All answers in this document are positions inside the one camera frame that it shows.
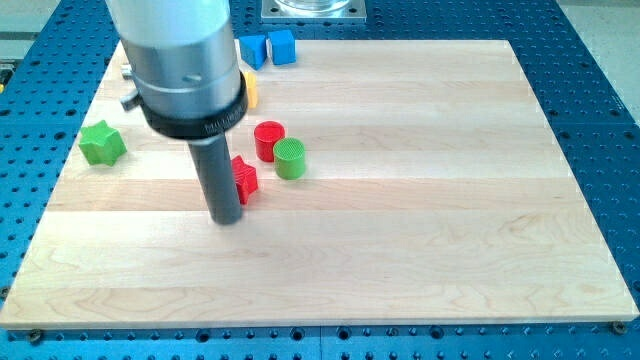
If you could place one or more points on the red star block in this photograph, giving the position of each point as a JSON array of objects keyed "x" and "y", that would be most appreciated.
[{"x": 245, "y": 177}]

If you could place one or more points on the red cylinder block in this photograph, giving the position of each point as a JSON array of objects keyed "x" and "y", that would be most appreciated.
[{"x": 266, "y": 135}]

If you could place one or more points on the blue triangular block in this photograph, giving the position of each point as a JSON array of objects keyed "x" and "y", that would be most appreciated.
[{"x": 253, "y": 50}]

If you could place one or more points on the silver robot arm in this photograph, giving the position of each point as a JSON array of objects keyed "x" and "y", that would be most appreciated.
[{"x": 188, "y": 84}]

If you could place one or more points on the green star block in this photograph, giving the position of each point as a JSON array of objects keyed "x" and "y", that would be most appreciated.
[{"x": 101, "y": 144}]

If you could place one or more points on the yellow heart block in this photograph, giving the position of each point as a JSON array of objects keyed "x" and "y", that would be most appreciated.
[{"x": 251, "y": 89}]

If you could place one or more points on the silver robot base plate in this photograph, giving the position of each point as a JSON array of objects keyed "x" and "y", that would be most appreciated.
[{"x": 314, "y": 11}]

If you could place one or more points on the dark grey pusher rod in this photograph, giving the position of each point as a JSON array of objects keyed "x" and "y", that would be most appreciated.
[{"x": 213, "y": 166}]

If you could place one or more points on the wooden board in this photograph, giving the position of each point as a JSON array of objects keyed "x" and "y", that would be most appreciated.
[{"x": 435, "y": 192}]

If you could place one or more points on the green cylinder block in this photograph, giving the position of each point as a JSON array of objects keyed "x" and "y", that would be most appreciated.
[{"x": 289, "y": 158}]

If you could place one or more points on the blue perforated table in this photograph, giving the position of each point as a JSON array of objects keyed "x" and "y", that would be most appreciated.
[{"x": 50, "y": 93}]

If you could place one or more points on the blue cube block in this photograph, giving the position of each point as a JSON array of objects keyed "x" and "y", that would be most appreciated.
[{"x": 283, "y": 47}]

